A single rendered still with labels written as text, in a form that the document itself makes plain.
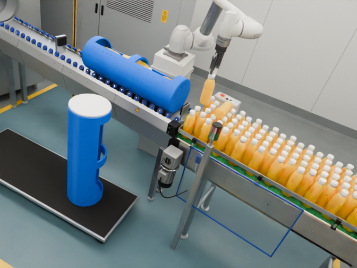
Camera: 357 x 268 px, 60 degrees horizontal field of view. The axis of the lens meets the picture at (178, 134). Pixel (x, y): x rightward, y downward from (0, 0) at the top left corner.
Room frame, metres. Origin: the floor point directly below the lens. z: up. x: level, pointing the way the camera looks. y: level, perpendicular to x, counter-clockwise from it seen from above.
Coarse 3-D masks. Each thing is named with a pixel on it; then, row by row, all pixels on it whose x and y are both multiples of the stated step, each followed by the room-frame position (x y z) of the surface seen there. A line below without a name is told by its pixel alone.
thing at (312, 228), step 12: (168, 144) 1.77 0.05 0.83; (180, 144) 1.74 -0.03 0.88; (252, 180) 1.54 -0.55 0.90; (192, 216) 1.64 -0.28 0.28; (300, 216) 1.38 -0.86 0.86; (312, 216) 1.37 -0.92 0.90; (300, 228) 1.36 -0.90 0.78; (312, 228) 1.34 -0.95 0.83; (324, 228) 1.32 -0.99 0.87; (336, 228) 1.32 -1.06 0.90; (312, 240) 1.32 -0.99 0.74; (324, 240) 1.30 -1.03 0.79; (336, 240) 1.28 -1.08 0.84; (348, 240) 1.26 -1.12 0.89; (336, 252) 1.27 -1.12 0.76; (348, 252) 1.25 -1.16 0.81; (324, 264) 1.59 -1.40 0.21; (348, 264) 1.25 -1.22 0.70
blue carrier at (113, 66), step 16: (96, 48) 2.23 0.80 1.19; (112, 48) 2.47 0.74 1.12; (96, 64) 2.18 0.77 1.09; (112, 64) 2.13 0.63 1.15; (128, 64) 2.11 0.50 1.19; (112, 80) 2.14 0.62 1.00; (128, 80) 2.05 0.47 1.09; (144, 80) 2.01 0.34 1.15; (160, 80) 1.99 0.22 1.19; (176, 80) 1.99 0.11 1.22; (144, 96) 2.00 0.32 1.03; (160, 96) 1.93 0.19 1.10; (176, 96) 1.97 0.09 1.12
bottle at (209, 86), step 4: (208, 80) 1.94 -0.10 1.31; (212, 80) 1.95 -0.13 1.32; (204, 84) 1.95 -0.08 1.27; (208, 84) 1.93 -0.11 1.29; (212, 84) 1.93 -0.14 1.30; (204, 88) 1.94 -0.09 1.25; (208, 88) 1.92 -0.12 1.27; (212, 88) 1.94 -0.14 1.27; (204, 92) 1.93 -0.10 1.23; (208, 92) 1.92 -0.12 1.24; (212, 92) 1.95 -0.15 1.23; (204, 96) 1.92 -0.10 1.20; (208, 96) 1.93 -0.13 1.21; (200, 100) 1.94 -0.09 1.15; (204, 100) 1.92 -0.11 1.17; (208, 100) 1.93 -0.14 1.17; (204, 104) 1.92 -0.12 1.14
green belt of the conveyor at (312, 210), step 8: (224, 160) 1.67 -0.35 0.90; (232, 168) 1.61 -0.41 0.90; (240, 168) 1.63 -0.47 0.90; (248, 176) 1.57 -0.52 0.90; (256, 176) 1.59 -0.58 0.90; (264, 184) 1.54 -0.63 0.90; (280, 192) 1.50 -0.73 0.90; (296, 200) 1.46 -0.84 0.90; (304, 208) 1.41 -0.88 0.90; (312, 208) 1.43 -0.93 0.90; (320, 216) 1.38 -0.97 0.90; (344, 232) 1.30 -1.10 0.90; (352, 232) 1.32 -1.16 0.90
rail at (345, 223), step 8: (192, 136) 1.73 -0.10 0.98; (200, 144) 1.70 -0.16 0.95; (216, 152) 1.65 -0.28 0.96; (232, 160) 1.60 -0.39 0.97; (248, 168) 1.56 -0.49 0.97; (264, 176) 1.52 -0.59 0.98; (272, 184) 1.49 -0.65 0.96; (288, 192) 1.45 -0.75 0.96; (304, 200) 1.41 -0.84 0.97; (320, 208) 1.37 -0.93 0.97; (328, 216) 1.35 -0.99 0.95; (336, 216) 1.33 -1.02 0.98; (344, 224) 1.31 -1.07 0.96
